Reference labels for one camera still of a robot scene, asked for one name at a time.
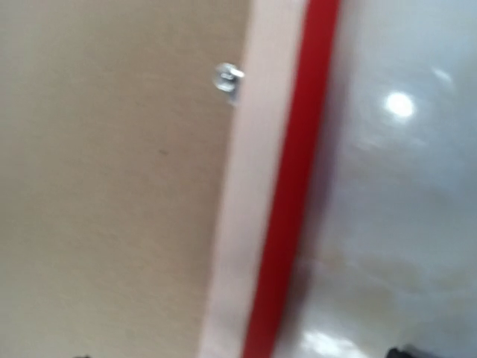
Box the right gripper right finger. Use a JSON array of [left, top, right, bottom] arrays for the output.
[[385, 346, 429, 358]]

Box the brown backing board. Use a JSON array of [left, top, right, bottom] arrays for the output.
[[1, 1, 250, 357]]

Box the red wooden picture frame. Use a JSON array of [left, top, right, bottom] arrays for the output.
[[198, 1, 340, 357]]

